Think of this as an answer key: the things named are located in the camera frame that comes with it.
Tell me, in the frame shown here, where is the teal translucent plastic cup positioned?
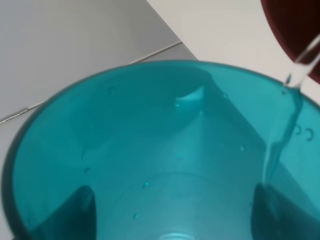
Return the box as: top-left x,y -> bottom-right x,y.
1,60 -> 320,240

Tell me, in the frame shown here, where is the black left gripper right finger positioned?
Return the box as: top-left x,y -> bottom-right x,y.
250,183 -> 320,240

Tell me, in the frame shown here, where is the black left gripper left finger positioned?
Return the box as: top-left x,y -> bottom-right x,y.
32,185 -> 97,240

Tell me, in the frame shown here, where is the red plastic cup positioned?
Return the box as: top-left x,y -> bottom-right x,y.
259,0 -> 320,85

